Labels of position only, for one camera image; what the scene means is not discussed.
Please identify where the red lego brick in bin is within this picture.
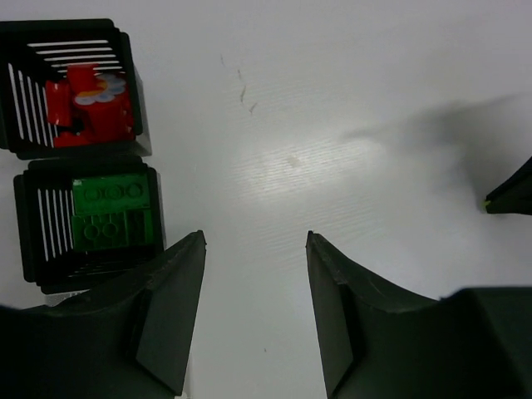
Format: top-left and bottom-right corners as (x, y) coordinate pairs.
(45, 80), (72, 127)

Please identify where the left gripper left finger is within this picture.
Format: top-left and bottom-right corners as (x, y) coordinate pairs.
(1, 231), (206, 398)

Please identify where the black slotted container far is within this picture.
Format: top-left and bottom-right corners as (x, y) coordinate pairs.
(1, 18), (151, 160)

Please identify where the black slotted container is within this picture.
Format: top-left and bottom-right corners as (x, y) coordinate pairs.
(13, 156), (165, 294)
(1, 18), (151, 160)

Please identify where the green lego brick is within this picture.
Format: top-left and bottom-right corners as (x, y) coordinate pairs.
(72, 174), (150, 215)

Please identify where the green flat lego in bin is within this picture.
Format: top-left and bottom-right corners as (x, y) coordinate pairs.
(71, 211), (131, 252)

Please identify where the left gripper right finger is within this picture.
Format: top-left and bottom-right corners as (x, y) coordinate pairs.
(306, 232), (531, 398)

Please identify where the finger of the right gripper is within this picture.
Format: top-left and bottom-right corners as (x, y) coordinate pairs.
(485, 158), (532, 215)

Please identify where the black slotted container near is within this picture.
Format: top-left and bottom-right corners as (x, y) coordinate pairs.
(13, 156), (165, 294)

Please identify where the red round flower lego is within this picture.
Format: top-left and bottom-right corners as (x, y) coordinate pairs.
(66, 63), (134, 144)

